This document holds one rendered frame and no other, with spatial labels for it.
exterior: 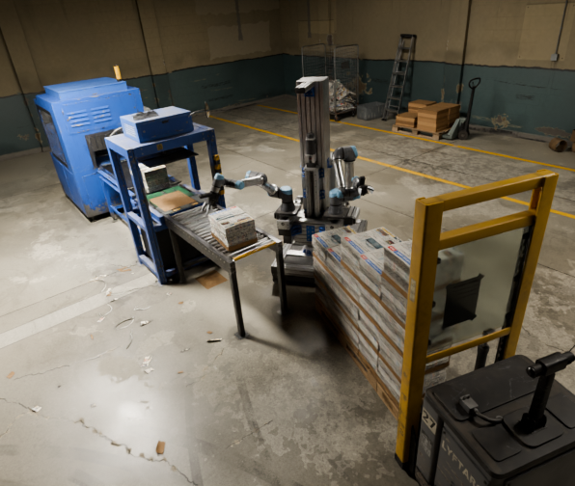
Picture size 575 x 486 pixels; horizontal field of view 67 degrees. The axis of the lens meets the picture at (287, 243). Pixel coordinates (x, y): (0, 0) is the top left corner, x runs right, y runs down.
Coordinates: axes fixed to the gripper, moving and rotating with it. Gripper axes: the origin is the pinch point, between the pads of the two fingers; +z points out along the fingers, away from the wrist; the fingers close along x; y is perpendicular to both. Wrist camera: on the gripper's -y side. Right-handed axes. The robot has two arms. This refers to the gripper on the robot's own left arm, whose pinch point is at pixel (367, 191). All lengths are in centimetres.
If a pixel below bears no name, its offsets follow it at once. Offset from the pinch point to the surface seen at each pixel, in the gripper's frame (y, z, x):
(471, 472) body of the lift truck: 57, 208, 23
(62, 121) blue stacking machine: -70, -296, 315
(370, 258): 14, 77, 24
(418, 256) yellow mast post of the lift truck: -38, 161, 23
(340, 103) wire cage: 108, -750, -162
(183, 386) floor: 99, 59, 186
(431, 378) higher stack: 92, 122, 4
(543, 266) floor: 151, -26, -187
